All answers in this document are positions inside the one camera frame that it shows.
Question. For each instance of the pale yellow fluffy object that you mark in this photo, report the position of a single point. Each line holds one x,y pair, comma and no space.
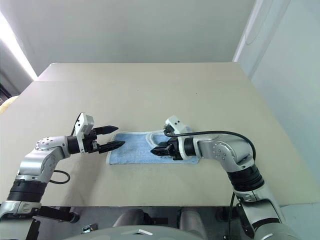
7,103

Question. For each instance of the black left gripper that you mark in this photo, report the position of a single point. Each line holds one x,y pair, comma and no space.
90,145

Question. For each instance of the light blue towel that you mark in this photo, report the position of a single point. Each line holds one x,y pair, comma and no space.
135,150

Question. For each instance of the silver robot torso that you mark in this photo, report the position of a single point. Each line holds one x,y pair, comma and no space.
130,232

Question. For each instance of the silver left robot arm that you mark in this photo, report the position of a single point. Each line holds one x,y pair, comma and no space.
37,160

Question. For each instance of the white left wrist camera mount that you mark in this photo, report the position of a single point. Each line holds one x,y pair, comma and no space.
84,125

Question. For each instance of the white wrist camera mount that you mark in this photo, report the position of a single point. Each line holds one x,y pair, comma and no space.
84,125
178,125

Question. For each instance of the dark rounded shape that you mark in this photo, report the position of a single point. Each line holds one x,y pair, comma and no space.
131,217

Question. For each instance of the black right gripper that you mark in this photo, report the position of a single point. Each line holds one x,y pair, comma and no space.
175,150

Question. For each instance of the black bracket under table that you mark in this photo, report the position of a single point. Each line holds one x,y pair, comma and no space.
57,213

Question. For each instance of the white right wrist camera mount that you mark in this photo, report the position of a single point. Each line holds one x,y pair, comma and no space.
178,125

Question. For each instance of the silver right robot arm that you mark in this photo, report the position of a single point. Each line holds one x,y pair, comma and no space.
225,152

